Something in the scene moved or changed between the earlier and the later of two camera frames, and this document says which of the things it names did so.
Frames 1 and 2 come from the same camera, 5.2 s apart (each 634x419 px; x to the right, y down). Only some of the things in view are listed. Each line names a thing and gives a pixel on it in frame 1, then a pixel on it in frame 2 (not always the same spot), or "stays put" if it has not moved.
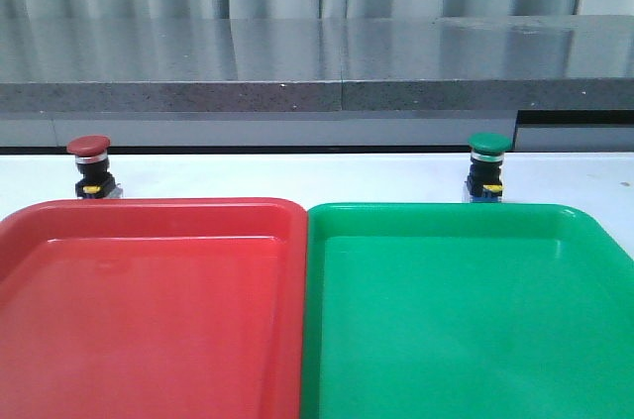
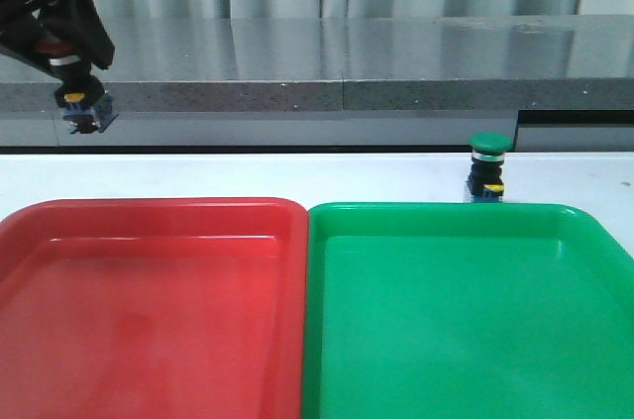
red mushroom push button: [91, 157] -> [88, 108]
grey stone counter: [549, 82] stays put
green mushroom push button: [484, 179] stays put
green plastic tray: [466, 310] stays put
